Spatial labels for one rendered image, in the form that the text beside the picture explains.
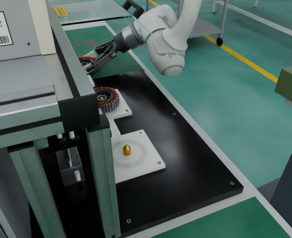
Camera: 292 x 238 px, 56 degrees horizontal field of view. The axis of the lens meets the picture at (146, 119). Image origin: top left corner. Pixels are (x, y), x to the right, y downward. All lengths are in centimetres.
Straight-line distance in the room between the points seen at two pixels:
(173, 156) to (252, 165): 119
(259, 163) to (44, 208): 159
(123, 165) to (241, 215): 29
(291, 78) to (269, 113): 133
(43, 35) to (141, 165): 40
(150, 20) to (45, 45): 67
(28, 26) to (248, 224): 56
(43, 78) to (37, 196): 18
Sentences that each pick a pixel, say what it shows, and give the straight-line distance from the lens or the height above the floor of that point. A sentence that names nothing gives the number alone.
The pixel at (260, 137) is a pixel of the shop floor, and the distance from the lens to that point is 211.
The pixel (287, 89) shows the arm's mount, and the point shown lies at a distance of 109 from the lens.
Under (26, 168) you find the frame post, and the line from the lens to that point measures 41.
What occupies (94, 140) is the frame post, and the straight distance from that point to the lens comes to 39.
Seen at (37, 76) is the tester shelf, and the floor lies 111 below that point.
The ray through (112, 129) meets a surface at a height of 88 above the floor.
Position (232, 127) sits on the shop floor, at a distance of 213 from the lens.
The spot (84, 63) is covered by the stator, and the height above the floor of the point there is 78.
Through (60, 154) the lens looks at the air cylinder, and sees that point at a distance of 69.
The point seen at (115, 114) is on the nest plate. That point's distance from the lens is 85.
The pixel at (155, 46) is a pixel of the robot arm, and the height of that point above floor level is 91.
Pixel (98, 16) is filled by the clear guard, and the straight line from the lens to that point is 77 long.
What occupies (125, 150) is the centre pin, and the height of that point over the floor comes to 80.
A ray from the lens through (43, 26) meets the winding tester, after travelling 43.
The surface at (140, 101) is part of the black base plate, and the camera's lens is 93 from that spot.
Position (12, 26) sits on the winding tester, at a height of 116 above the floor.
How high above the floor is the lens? 129
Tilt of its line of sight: 38 degrees down
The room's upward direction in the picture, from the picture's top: straight up
